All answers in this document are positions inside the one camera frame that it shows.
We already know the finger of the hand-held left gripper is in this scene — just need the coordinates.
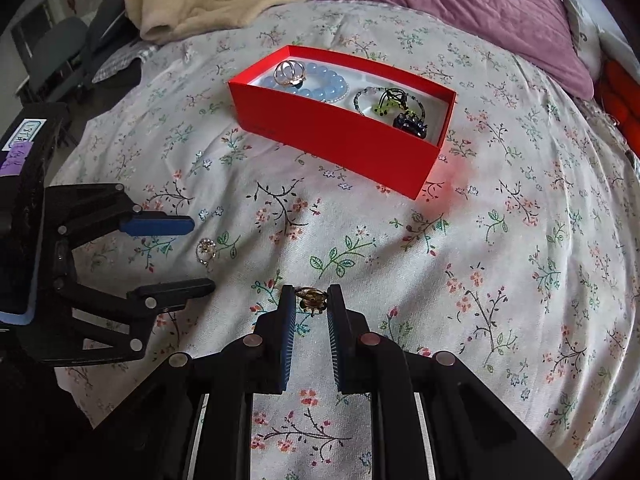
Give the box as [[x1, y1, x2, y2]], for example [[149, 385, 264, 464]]
[[44, 183, 195, 261], [30, 277, 217, 366]]

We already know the floral bedsheet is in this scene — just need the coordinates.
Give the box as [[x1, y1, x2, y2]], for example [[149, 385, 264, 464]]
[[50, 0, 640, 480]]

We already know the red cardboard box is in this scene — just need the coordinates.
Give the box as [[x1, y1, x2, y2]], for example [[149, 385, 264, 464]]
[[227, 45, 458, 202]]

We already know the white pillow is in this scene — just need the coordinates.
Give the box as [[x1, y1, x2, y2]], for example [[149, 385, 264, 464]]
[[530, 0, 623, 78]]

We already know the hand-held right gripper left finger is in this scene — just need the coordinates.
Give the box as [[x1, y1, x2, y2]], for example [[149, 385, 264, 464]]
[[95, 285, 299, 480]]

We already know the gold interlocked ring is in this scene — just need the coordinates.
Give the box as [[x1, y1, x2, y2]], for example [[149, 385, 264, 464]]
[[273, 60, 307, 87]]

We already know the grey chair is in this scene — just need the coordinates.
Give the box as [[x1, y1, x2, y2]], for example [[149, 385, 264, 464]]
[[11, 15, 90, 106]]

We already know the orange red cushion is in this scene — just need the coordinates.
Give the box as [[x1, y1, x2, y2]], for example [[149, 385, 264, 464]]
[[597, 57, 640, 153]]

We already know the black beaded charm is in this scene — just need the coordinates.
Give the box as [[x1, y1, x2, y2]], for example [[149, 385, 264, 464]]
[[392, 112, 430, 140]]

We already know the gold ornament ring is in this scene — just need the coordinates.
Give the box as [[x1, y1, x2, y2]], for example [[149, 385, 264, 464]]
[[295, 287, 329, 317]]

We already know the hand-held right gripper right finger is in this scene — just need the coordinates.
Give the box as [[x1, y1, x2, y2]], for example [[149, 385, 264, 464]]
[[326, 284, 574, 480]]

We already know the purple blanket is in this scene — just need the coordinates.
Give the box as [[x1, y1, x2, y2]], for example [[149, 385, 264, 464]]
[[307, 0, 595, 98]]

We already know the clear bead bracelet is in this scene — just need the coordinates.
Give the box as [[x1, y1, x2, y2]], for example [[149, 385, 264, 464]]
[[320, 80, 351, 105]]

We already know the green bead bracelet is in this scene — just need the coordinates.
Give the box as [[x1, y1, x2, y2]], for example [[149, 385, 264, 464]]
[[374, 89, 407, 117]]

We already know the blue bead bracelet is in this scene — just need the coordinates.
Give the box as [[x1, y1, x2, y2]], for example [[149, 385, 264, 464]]
[[260, 61, 349, 104]]

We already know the thin multicolour bead bracelet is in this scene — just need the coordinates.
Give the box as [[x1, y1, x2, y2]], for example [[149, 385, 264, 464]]
[[353, 86, 429, 120]]

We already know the dark clothing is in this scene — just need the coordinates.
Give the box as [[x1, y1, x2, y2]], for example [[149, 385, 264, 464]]
[[75, 0, 146, 86]]

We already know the grey checked cloth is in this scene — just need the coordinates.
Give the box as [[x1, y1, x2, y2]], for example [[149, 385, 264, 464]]
[[91, 44, 162, 84]]

